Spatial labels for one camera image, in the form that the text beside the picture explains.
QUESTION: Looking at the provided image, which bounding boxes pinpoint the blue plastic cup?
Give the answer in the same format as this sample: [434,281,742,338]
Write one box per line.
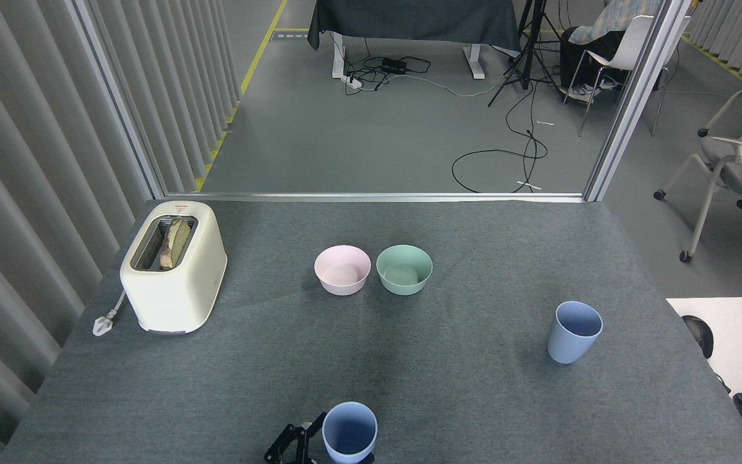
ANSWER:
[322,401,378,464]
[547,301,604,365]

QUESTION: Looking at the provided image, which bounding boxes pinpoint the pink bowl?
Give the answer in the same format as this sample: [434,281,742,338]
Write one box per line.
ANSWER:
[314,245,372,296]

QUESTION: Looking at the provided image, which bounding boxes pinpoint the cream white toaster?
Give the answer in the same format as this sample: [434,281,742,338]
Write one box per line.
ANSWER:
[119,200,227,334]

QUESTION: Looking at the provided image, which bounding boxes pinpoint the green bowl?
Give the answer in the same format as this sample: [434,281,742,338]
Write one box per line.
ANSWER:
[376,244,433,296]

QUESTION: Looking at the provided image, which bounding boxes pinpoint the toasted bread slice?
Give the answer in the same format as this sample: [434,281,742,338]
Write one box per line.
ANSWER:
[159,218,193,270]

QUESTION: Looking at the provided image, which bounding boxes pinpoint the black computer mouse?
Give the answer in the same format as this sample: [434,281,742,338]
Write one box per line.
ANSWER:
[681,314,714,360]

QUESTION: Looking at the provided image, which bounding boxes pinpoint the black tripod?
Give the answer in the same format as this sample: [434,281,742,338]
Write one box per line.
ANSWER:
[487,0,562,108]

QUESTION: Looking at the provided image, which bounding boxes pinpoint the table with dark cloth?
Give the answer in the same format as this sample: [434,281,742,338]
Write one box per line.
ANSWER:
[307,0,522,81]

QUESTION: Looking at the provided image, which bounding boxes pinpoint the person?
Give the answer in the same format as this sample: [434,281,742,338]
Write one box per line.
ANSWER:
[559,0,666,104]

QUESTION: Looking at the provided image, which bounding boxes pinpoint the white chair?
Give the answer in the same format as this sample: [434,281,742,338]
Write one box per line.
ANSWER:
[563,14,692,137]

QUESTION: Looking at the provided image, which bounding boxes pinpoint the white toaster cord with plug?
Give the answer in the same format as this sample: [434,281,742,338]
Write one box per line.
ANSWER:
[92,290,128,337]

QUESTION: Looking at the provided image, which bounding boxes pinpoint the silver frame crossbar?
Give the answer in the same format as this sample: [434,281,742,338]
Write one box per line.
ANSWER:
[164,191,587,204]

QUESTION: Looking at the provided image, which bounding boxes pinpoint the black floor cable loop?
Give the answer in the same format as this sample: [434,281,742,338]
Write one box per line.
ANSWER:
[452,77,549,194]

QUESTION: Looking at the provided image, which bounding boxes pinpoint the silver frame post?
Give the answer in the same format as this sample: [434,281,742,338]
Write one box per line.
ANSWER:
[584,0,694,202]
[64,0,167,199]

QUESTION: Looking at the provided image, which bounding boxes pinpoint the tangled black cables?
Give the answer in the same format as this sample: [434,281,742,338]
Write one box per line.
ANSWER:
[344,37,433,95]

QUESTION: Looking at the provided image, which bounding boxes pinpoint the white floor cable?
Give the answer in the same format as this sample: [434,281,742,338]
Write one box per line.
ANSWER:
[403,72,508,98]

